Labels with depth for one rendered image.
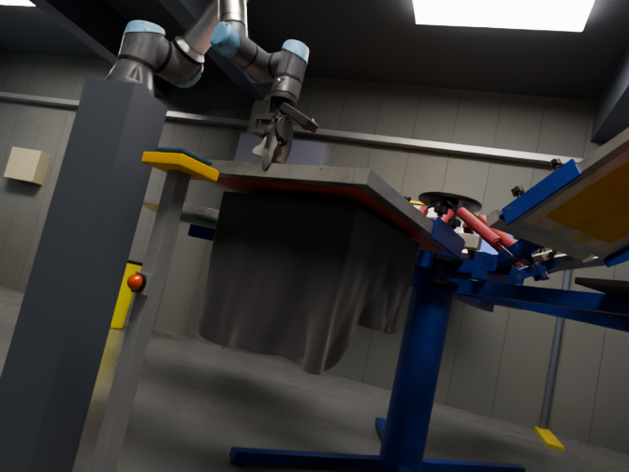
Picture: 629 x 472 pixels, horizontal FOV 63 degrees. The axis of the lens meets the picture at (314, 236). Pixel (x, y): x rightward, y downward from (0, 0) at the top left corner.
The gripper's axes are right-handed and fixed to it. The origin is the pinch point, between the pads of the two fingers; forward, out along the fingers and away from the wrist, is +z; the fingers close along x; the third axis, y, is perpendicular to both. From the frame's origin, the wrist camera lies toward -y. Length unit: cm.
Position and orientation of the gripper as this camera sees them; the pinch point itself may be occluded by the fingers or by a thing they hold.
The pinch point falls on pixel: (272, 169)
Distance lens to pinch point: 134.9
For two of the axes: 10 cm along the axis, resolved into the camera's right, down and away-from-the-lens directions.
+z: -2.2, 9.6, -1.4
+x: -5.0, -2.4, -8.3
